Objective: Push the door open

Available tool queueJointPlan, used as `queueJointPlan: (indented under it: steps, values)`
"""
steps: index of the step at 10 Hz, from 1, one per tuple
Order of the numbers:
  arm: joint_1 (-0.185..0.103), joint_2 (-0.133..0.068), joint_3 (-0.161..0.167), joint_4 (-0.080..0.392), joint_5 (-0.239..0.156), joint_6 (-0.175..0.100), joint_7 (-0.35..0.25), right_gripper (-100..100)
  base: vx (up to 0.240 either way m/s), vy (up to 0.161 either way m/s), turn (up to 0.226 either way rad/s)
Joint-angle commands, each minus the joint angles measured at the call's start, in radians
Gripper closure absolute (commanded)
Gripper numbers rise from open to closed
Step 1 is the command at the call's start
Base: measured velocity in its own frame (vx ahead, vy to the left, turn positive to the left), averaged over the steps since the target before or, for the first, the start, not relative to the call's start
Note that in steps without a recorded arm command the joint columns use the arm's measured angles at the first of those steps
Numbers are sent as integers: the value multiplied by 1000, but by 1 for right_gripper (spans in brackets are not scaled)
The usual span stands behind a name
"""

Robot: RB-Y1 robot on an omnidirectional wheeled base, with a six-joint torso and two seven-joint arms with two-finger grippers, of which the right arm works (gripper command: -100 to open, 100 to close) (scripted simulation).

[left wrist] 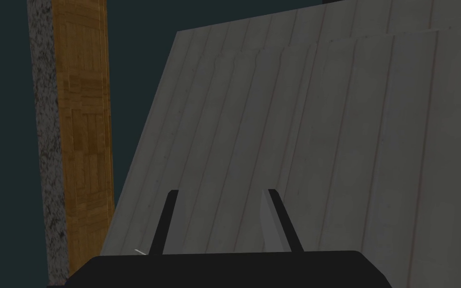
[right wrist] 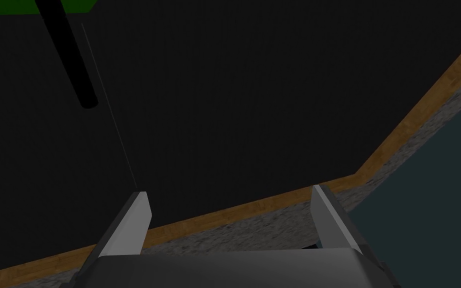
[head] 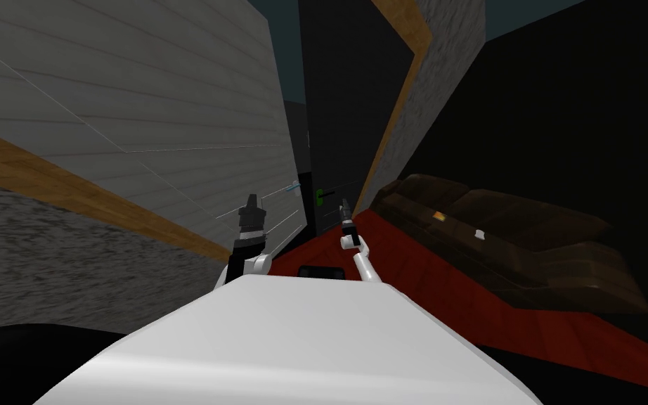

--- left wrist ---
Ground brown wooden cabinet, granite top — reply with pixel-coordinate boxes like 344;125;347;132
26;0;116;286

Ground grey plank cupboard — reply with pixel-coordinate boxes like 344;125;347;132
99;0;461;288

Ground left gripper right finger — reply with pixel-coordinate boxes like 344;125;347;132
259;188;306;254

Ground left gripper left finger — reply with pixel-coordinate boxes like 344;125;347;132
148;189;188;256

